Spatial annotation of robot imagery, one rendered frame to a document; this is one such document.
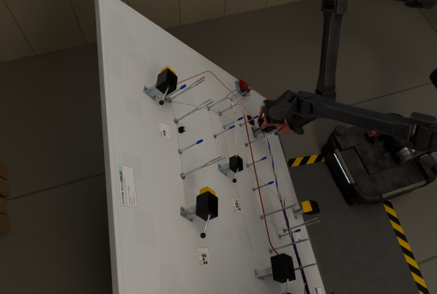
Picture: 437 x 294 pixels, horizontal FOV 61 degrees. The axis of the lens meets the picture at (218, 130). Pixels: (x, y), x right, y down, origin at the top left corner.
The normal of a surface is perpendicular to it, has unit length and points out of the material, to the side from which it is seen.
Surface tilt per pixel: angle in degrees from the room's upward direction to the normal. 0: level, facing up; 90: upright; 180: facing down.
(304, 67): 0
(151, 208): 50
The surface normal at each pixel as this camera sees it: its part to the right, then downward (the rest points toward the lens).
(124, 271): 0.79, -0.41
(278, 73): 0.06, -0.47
